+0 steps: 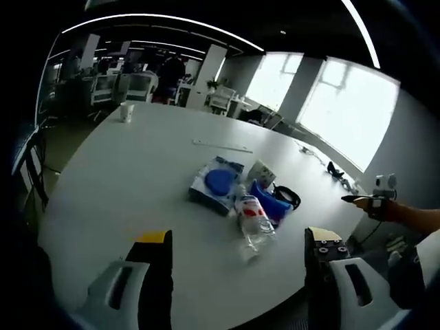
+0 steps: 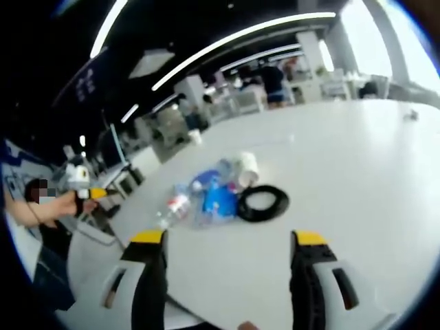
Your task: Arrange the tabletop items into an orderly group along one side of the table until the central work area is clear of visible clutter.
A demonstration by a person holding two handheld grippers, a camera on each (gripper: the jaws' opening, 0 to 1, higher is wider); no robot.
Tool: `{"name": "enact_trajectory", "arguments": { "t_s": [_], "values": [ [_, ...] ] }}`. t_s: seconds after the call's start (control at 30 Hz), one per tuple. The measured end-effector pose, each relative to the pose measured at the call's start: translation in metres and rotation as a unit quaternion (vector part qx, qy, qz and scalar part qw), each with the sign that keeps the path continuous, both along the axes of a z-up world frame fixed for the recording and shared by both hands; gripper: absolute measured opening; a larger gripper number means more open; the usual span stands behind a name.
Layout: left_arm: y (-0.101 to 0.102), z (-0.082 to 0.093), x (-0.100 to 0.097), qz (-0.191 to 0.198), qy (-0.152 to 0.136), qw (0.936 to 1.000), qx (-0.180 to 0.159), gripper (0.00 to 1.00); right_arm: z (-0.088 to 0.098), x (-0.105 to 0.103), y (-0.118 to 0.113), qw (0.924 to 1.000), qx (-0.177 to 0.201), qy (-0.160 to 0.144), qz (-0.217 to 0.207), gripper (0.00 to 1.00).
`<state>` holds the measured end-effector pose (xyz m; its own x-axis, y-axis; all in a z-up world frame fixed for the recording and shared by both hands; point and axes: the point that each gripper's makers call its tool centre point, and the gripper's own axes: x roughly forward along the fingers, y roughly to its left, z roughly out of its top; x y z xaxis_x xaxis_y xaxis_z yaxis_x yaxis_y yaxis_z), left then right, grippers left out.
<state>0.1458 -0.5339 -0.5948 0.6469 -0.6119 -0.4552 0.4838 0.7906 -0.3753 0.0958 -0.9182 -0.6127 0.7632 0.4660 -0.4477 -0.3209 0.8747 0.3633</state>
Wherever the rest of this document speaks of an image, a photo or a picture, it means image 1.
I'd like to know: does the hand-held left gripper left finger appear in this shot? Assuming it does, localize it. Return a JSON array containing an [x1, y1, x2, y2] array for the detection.
[[70, 229, 174, 330]]

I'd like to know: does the white box with blue lid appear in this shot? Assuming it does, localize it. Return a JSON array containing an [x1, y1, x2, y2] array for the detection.
[[188, 156, 245, 217]]

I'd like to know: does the clear plastic water bottle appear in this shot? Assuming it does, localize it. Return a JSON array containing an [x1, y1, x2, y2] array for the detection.
[[234, 185, 278, 263]]

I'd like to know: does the black object on table edge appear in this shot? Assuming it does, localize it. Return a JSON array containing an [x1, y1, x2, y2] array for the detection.
[[326, 160, 347, 181]]

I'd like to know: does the white ruler strip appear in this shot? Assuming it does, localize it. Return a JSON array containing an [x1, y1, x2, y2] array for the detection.
[[191, 139, 254, 154]]

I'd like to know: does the white tabletop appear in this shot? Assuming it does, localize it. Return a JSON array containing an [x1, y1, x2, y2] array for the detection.
[[38, 100, 371, 330]]

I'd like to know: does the blue plastic container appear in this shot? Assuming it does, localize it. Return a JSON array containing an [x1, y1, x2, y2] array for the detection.
[[247, 178, 292, 228]]

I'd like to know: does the black cable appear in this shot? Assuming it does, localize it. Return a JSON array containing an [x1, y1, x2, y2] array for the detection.
[[272, 184, 302, 210]]

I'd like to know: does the white cable on tabletop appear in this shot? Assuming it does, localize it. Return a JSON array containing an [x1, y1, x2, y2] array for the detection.
[[297, 144, 327, 162]]

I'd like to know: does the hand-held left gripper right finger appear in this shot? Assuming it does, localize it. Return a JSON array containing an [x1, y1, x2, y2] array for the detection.
[[304, 226, 393, 330]]

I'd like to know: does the white office chair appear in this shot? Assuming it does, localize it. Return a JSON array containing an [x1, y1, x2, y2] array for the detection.
[[208, 85, 237, 114], [125, 70, 160, 103], [89, 74, 122, 107]]

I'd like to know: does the small white printed carton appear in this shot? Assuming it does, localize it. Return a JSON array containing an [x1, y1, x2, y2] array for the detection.
[[246, 159, 277, 188]]

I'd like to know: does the white paper cup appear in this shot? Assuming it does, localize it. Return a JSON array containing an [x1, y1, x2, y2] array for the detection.
[[119, 101, 135, 124]]

